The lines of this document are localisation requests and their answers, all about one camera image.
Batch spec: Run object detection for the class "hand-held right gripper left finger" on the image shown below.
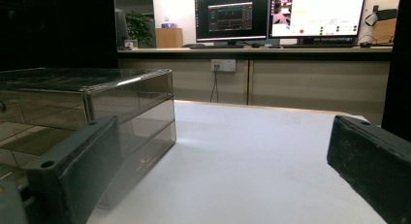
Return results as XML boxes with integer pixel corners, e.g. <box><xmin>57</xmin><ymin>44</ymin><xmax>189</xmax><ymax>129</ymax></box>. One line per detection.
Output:
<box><xmin>21</xmin><ymin>114</ymin><xmax>124</xmax><ymax>224</ymax></box>

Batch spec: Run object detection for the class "black curtain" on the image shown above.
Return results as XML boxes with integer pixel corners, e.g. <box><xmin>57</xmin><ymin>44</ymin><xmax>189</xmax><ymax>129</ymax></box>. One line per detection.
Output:
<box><xmin>0</xmin><ymin>0</ymin><xmax>119</xmax><ymax>73</ymax></box>

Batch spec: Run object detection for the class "small white desk box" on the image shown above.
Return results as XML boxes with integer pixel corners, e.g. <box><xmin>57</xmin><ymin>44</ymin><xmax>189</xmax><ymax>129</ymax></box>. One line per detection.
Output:
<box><xmin>123</xmin><ymin>39</ymin><xmax>140</xmax><ymax>50</ymax></box>

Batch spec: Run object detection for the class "green potted plant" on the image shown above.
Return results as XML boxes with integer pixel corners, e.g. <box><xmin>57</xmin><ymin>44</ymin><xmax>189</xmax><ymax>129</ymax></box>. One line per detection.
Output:
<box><xmin>125</xmin><ymin>11</ymin><xmax>155</xmax><ymax>48</ymax></box>

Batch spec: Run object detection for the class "black keyboard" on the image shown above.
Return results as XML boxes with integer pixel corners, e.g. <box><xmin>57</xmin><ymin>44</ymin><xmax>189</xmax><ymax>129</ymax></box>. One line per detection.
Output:
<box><xmin>282</xmin><ymin>43</ymin><xmax>356</xmax><ymax>49</ymax></box>
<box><xmin>188</xmin><ymin>43</ymin><xmax>246</xmax><ymax>50</ymax></box>

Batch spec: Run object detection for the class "black power cable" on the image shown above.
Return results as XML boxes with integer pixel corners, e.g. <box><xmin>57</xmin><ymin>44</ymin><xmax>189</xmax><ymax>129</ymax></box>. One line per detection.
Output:
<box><xmin>209</xmin><ymin>66</ymin><xmax>221</xmax><ymax>104</ymax></box>

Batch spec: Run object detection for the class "small wooden cabinet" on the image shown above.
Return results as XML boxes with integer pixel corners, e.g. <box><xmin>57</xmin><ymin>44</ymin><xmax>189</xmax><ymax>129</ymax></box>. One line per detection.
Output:
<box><xmin>154</xmin><ymin>27</ymin><xmax>184</xmax><ymax>49</ymax></box>

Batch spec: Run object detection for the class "white wall power socket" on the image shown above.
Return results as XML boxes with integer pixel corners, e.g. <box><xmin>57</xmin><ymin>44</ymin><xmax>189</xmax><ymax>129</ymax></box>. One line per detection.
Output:
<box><xmin>210</xmin><ymin>58</ymin><xmax>237</xmax><ymax>73</ymax></box>

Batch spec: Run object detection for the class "clear smoky plastic drawer cabinet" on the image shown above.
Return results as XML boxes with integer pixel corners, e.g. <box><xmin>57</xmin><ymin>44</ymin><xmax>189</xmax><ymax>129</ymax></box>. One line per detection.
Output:
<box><xmin>0</xmin><ymin>67</ymin><xmax>177</xmax><ymax>211</ymax></box>

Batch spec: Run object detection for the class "bright white-screen computer monitor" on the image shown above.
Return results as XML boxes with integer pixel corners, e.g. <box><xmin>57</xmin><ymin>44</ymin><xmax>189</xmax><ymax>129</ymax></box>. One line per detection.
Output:
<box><xmin>269</xmin><ymin>0</ymin><xmax>367</xmax><ymax>46</ymax></box>

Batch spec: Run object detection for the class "black computer monitor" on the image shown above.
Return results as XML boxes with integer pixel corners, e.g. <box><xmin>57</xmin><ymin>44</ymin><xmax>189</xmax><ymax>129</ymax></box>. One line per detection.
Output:
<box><xmin>194</xmin><ymin>0</ymin><xmax>270</xmax><ymax>47</ymax></box>

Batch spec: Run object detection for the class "long beige desk counter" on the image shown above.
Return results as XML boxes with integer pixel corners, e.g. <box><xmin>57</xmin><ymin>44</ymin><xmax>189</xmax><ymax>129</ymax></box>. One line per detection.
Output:
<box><xmin>116</xmin><ymin>46</ymin><xmax>394</xmax><ymax>125</ymax></box>

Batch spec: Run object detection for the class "brown cardboard box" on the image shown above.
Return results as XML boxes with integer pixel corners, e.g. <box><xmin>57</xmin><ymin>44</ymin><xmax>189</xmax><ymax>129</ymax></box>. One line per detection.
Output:
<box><xmin>371</xmin><ymin>17</ymin><xmax>397</xmax><ymax>46</ymax></box>

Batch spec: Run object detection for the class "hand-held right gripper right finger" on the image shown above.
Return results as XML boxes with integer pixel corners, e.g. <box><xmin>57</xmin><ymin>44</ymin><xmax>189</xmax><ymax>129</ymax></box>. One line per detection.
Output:
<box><xmin>326</xmin><ymin>114</ymin><xmax>411</xmax><ymax>224</ymax></box>

